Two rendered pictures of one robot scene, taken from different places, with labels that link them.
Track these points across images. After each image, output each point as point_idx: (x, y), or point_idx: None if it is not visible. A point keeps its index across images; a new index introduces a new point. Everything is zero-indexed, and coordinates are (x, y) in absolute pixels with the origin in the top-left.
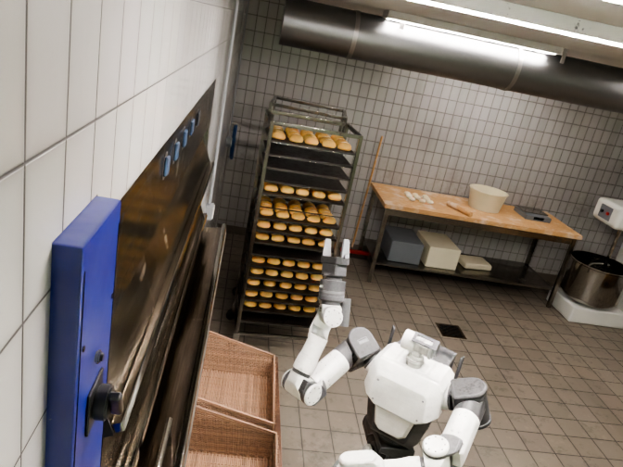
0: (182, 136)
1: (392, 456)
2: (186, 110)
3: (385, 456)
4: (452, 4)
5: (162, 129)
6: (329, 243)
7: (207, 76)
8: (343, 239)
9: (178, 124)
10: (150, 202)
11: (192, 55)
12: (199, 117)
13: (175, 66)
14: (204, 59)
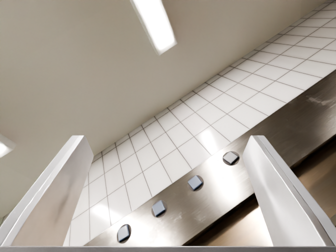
0: (151, 211)
1: None
2: (155, 191)
3: None
4: None
5: (72, 243)
6: (258, 159)
7: (251, 115)
8: (92, 157)
9: (125, 215)
10: None
11: (142, 169)
12: (230, 156)
13: (90, 205)
14: (207, 131)
